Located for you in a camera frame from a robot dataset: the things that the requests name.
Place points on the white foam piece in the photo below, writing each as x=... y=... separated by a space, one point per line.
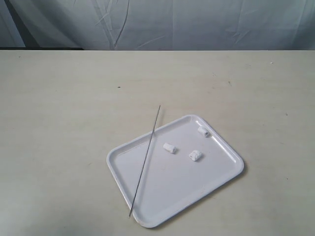
x=169 y=148
x=203 y=131
x=195 y=155

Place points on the white plastic tray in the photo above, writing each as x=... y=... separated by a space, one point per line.
x=172 y=182

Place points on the grey backdrop cloth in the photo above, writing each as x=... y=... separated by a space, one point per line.
x=158 y=24

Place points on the thin metal skewer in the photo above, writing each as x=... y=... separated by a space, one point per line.
x=144 y=162

